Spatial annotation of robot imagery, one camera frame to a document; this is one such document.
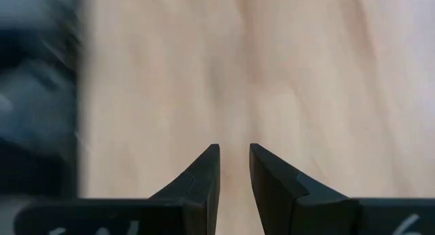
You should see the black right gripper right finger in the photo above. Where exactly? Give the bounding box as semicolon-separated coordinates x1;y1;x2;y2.
249;143;435;235

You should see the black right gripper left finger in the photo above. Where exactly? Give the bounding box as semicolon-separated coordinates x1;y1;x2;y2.
15;143;221;235

